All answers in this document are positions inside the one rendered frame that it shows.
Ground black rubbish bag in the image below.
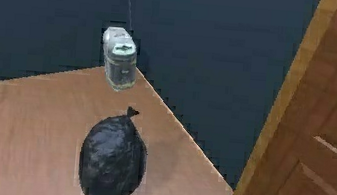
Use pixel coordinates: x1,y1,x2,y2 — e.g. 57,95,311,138
76,102,153,195

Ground brown wooden room door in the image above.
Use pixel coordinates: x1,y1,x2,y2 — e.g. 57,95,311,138
233,0,337,195

